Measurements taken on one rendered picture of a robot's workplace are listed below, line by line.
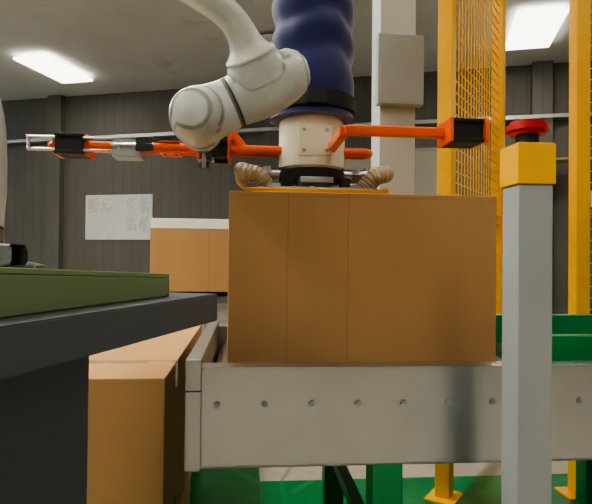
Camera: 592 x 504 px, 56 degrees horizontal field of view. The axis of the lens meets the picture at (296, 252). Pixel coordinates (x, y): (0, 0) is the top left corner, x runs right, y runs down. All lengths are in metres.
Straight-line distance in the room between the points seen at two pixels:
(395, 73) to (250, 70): 1.48
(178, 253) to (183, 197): 7.44
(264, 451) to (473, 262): 0.61
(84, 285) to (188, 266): 2.50
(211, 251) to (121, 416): 1.90
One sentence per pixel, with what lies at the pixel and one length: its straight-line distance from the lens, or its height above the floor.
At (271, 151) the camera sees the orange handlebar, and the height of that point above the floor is 1.07.
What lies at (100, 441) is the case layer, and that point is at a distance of 1.31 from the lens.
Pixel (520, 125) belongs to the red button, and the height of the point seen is 1.03.
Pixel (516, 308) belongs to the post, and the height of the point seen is 0.72.
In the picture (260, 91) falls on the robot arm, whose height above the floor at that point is 1.12.
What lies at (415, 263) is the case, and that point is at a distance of 1.25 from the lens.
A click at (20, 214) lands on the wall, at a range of 12.41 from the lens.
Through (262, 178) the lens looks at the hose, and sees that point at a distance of 1.32.
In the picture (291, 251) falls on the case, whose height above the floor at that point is 0.82.
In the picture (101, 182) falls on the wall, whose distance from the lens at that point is 11.38.
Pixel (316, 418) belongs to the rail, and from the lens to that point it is 1.11.
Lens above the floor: 0.80
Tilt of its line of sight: 1 degrees up
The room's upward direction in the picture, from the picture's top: 1 degrees clockwise
